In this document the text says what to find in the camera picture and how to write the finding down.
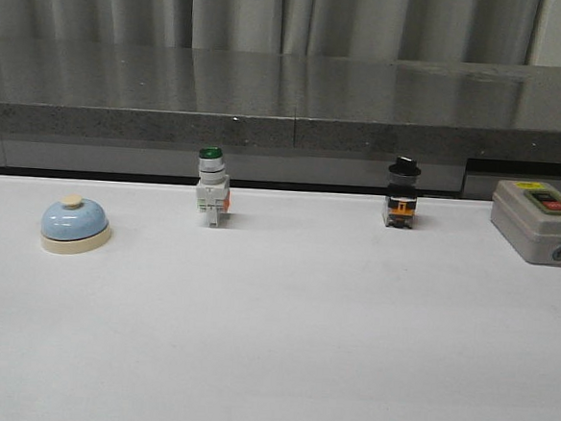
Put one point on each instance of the grey power switch box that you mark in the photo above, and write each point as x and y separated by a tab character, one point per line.
528	214

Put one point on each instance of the grey curtain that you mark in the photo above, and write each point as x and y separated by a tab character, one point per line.
491	31

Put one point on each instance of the blue and cream desk bell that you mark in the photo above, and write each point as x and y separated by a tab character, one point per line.
74	225

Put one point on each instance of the green pushbutton switch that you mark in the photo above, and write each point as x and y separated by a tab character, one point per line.
213	188

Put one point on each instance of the grey granite counter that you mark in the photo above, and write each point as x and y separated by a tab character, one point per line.
133	111

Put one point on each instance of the black selector switch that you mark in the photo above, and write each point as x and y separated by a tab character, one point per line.
401	196

